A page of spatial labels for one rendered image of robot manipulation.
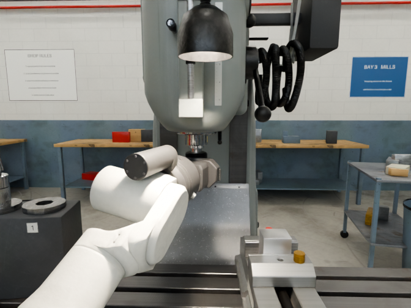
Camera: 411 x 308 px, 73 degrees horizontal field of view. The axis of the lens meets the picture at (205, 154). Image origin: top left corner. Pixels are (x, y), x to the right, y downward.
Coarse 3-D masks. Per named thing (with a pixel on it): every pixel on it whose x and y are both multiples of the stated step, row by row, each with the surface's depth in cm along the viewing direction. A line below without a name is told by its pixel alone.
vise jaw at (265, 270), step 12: (252, 264) 56; (264, 264) 56; (276, 264) 56; (288, 264) 56; (300, 264) 56; (312, 264) 56; (252, 276) 55; (264, 276) 54; (276, 276) 54; (288, 276) 54; (300, 276) 54; (312, 276) 54
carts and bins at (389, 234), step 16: (400, 160) 251; (368, 176) 232; (384, 176) 226; (400, 176) 225; (368, 208) 273; (384, 208) 268; (368, 224) 258; (384, 224) 260; (400, 224) 260; (368, 240) 228; (384, 240) 228; (400, 240) 228; (368, 256) 228
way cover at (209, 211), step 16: (208, 192) 97; (224, 192) 97; (240, 192) 97; (192, 208) 96; (208, 208) 96; (224, 208) 96; (240, 208) 95; (192, 224) 94; (208, 224) 94; (224, 224) 94; (240, 224) 94; (176, 240) 91; (192, 240) 91; (208, 240) 91; (224, 240) 91; (176, 256) 88; (192, 256) 88; (208, 256) 88; (224, 256) 88
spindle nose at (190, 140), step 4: (188, 136) 58; (192, 136) 57; (196, 136) 57; (200, 136) 57; (204, 136) 58; (188, 140) 58; (192, 140) 57; (196, 140) 57; (200, 140) 57; (204, 140) 58; (188, 144) 58; (192, 144) 57; (196, 144) 57; (200, 144) 57; (204, 144) 58
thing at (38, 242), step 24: (0, 216) 60; (24, 216) 60; (48, 216) 60; (72, 216) 66; (0, 240) 60; (24, 240) 60; (48, 240) 60; (72, 240) 66; (0, 264) 60; (24, 264) 61; (48, 264) 61; (0, 288) 61; (24, 288) 62
